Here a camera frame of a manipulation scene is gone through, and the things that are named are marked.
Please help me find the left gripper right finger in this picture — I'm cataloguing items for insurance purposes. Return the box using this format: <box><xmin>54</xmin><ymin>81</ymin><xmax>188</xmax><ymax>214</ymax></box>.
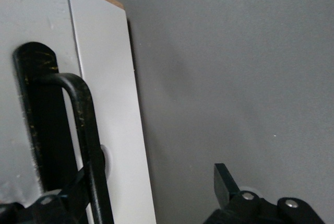
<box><xmin>203</xmin><ymin>163</ymin><xmax>326</xmax><ymax>224</ymax></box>

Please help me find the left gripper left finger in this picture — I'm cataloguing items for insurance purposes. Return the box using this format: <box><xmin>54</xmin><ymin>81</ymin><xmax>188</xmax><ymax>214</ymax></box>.
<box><xmin>0</xmin><ymin>163</ymin><xmax>92</xmax><ymax>224</ymax></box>

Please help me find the black metal drawer handle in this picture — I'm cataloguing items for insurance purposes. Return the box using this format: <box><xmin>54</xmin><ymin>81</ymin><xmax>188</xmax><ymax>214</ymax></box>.
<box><xmin>12</xmin><ymin>41</ymin><xmax>116</xmax><ymax>224</ymax></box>

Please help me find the white-fronted wooden drawer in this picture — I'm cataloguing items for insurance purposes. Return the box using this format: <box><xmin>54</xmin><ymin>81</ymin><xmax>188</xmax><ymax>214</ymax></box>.
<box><xmin>0</xmin><ymin>0</ymin><xmax>158</xmax><ymax>224</ymax></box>

